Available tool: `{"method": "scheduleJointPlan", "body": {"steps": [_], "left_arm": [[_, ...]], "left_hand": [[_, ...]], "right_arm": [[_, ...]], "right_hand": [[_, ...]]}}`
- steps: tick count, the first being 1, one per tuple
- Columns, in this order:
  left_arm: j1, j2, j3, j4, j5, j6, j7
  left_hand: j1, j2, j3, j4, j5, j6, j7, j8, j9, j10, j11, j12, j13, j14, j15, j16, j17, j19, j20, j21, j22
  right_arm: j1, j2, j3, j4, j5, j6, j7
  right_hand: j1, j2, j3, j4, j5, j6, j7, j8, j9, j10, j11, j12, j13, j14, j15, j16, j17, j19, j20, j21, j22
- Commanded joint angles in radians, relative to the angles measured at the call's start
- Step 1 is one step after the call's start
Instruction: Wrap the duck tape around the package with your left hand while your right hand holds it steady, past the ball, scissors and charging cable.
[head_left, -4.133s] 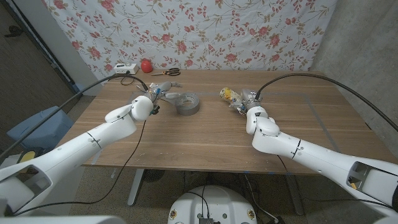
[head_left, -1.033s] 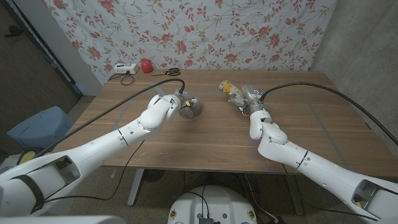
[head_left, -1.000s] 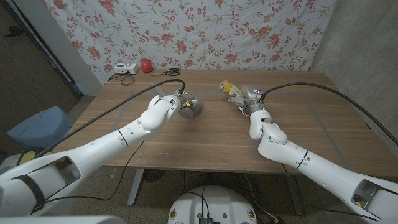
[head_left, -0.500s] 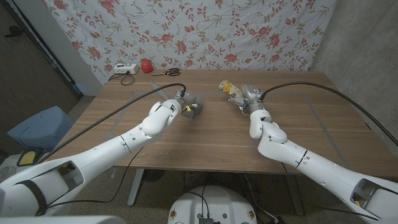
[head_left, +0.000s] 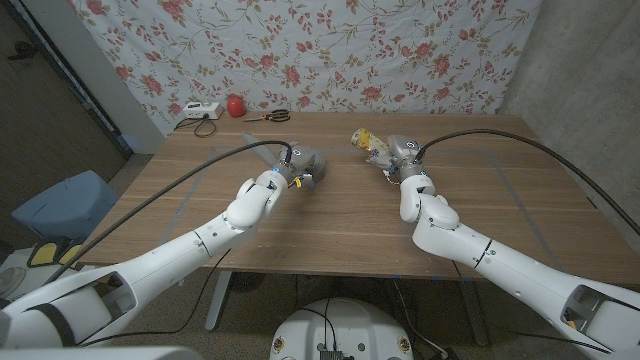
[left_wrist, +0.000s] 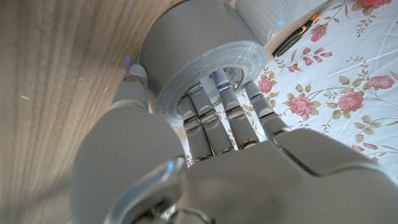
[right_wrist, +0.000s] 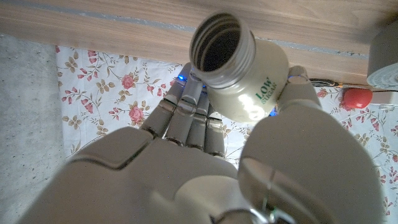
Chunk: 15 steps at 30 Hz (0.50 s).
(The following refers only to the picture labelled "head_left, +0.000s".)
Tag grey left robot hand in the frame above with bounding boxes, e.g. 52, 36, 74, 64
273, 143, 326, 191

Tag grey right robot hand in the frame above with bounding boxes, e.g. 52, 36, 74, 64
367, 133, 426, 184

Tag bottle package with yellow label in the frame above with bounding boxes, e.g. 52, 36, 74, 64
350, 127, 394, 156

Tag orange and black scissors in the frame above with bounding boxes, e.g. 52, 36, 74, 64
242, 108, 292, 124

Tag red ball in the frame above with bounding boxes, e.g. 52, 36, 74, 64
225, 95, 247, 119

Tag white charger power strip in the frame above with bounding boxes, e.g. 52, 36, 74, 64
182, 101, 224, 121

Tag floral backdrop cloth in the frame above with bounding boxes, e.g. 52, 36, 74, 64
67, 0, 544, 137

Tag dark round floor fan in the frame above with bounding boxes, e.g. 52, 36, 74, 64
229, 272, 266, 294

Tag white table leg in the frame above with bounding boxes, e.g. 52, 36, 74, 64
204, 271, 234, 330

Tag white robot torso base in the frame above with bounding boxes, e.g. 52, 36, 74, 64
269, 297, 415, 360

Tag grey table leg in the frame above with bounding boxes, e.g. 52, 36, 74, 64
457, 279, 490, 347

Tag blue-grey storage box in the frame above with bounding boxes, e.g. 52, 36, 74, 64
10, 169, 120, 241

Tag yellow and black slipper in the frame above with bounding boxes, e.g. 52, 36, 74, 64
27, 238, 69, 269
57, 242, 86, 271

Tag white robot chest rim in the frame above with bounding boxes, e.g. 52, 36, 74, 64
0, 345, 204, 360

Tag white floor mat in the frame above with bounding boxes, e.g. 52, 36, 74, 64
0, 247, 96, 301

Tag grey white sneaker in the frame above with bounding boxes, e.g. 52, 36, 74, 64
0, 266, 26, 299

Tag black charging cable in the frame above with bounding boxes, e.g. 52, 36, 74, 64
173, 115, 218, 139

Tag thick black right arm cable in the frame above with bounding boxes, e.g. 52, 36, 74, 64
414, 128, 640, 236

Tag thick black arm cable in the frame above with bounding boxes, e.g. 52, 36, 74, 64
414, 128, 640, 236
44, 139, 294, 285

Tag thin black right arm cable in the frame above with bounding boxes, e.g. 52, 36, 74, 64
451, 259, 614, 355

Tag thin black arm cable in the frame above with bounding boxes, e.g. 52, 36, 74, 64
451, 259, 614, 355
77, 248, 232, 348

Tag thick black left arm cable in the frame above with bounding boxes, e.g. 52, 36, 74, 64
44, 139, 294, 285

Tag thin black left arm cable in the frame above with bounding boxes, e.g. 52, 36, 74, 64
77, 248, 232, 348

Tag black door handle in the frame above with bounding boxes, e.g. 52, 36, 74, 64
7, 40, 39, 61

